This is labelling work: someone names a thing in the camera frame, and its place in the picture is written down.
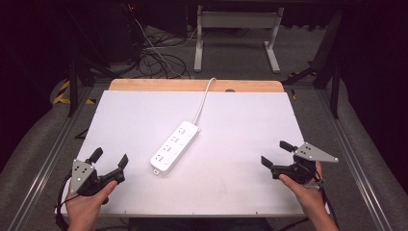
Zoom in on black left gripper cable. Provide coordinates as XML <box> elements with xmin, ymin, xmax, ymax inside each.
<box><xmin>54</xmin><ymin>170</ymin><xmax>80</xmax><ymax>231</ymax></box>

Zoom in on white power strip cable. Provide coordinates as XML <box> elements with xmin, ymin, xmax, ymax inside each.
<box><xmin>191</xmin><ymin>77</ymin><xmax>217</xmax><ymax>126</ymax></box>

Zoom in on yellow black hazard tape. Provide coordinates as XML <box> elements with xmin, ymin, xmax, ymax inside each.
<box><xmin>52</xmin><ymin>79</ymin><xmax>97</xmax><ymax>106</ymax></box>

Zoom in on black floor cables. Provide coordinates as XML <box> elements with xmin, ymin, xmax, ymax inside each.
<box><xmin>137</xmin><ymin>27</ymin><xmax>251</xmax><ymax>80</ymax></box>

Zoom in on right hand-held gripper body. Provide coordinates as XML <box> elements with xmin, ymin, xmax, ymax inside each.
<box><xmin>270</xmin><ymin>141</ymin><xmax>340</xmax><ymax>186</ymax></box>

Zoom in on aluminium rail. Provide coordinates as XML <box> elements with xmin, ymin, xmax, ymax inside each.
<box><xmin>316</xmin><ymin>89</ymin><xmax>395</xmax><ymax>231</ymax></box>
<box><xmin>7</xmin><ymin>86</ymin><xmax>99</xmax><ymax>231</ymax></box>

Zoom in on black metal stand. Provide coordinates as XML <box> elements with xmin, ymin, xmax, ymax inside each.
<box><xmin>281</xmin><ymin>8</ymin><xmax>345</xmax><ymax>120</ymax></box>
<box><xmin>64</xmin><ymin>56</ymin><xmax>124</xmax><ymax>118</ymax></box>

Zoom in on white floor cable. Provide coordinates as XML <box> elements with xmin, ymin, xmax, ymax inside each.
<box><xmin>134</xmin><ymin>17</ymin><xmax>198</xmax><ymax>79</ymax></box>

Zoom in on person's left hand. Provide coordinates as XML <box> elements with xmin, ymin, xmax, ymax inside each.
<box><xmin>64</xmin><ymin>180</ymin><xmax>119</xmax><ymax>231</ymax></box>

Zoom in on person's right hand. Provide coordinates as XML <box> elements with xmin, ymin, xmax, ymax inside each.
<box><xmin>278</xmin><ymin>161</ymin><xmax>332</xmax><ymax>223</ymax></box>

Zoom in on wooden table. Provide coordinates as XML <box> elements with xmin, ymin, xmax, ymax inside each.
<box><xmin>108</xmin><ymin>78</ymin><xmax>286</xmax><ymax>94</ymax></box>

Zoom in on white power strip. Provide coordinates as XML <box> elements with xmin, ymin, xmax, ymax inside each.
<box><xmin>149</xmin><ymin>119</ymin><xmax>202</xmax><ymax>176</ymax></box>

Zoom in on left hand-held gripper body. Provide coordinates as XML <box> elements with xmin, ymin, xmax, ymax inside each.
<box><xmin>68</xmin><ymin>158</ymin><xmax>126</xmax><ymax>197</ymax></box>

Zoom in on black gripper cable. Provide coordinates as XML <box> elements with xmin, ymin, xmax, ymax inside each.
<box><xmin>54</xmin><ymin>170</ymin><xmax>80</xmax><ymax>231</ymax></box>
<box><xmin>314</xmin><ymin>167</ymin><xmax>342</xmax><ymax>231</ymax></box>

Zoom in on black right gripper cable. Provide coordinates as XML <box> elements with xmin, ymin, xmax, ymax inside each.
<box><xmin>314</xmin><ymin>167</ymin><xmax>342</xmax><ymax>231</ymax></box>

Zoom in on white board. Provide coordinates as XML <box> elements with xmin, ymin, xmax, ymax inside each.
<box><xmin>57</xmin><ymin>90</ymin><xmax>331</xmax><ymax>218</ymax></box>

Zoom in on white metal stand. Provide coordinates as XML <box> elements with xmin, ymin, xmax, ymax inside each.
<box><xmin>193</xmin><ymin>4</ymin><xmax>286</xmax><ymax>74</ymax></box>

